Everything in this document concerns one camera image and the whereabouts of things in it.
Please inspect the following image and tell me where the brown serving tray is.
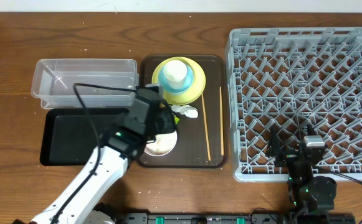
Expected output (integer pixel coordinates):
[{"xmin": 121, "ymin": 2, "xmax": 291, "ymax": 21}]
[{"xmin": 138, "ymin": 55, "xmax": 229, "ymax": 169}]

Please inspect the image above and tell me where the clear plastic waste bin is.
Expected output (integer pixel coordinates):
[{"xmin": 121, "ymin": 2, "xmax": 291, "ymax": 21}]
[{"xmin": 31, "ymin": 58, "xmax": 139, "ymax": 109}]

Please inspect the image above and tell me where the grey dishwasher rack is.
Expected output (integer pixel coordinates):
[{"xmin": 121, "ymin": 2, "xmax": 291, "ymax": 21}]
[{"xmin": 225, "ymin": 27, "xmax": 362, "ymax": 182}]

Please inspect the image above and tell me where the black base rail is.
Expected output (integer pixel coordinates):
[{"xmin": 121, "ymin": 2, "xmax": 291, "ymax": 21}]
[{"xmin": 115, "ymin": 210, "xmax": 356, "ymax": 224}]

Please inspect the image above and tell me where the white tissue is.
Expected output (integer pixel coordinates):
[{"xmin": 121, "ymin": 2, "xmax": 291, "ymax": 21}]
[{"xmin": 171, "ymin": 105, "xmax": 199, "ymax": 118}]

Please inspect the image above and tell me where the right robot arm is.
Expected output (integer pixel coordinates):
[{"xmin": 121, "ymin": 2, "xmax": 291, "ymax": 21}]
[{"xmin": 265, "ymin": 125, "xmax": 336, "ymax": 223}]

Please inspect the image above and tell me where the blue plate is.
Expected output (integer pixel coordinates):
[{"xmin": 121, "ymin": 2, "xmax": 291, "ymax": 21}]
[{"xmin": 158, "ymin": 65, "xmax": 194, "ymax": 94}]

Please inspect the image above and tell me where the white bowl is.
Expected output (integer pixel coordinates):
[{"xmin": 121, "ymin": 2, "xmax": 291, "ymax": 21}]
[{"xmin": 144, "ymin": 131, "xmax": 178, "ymax": 156}]

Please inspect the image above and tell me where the white cup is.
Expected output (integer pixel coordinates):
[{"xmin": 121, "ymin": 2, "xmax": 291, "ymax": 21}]
[{"xmin": 163, "ymin": 60, "xmax": 188, "ymax": 89}]

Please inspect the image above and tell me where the left wooden chopstick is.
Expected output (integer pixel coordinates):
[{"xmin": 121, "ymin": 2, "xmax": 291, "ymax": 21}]
[{"xmin": 201, "ymin": 93, "xmax": 211, "ymax": 161}]

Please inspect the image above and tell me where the yellow plate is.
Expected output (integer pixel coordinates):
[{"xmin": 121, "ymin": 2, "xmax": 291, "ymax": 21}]
[{"xmin": 151, "ymin": 57, "xmax": 206, "ymax": 105}]

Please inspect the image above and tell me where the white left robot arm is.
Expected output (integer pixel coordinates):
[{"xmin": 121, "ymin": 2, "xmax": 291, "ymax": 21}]
[{"xmin": 31, "ymin": 102, "xmax": 175, "ymax": 223}]

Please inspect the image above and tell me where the green yellow snack wrapper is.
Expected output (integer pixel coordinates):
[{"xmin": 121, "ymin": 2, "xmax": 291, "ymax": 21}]
[{"xmin": 174, "ymin": 115, "xmax": 179, "ymax": 124}]

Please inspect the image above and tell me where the black plastic tray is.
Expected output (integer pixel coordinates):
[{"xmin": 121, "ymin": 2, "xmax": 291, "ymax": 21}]
[{"xmin": 39, "ymin": 108, "xmax": 131, "ymax": 167}]

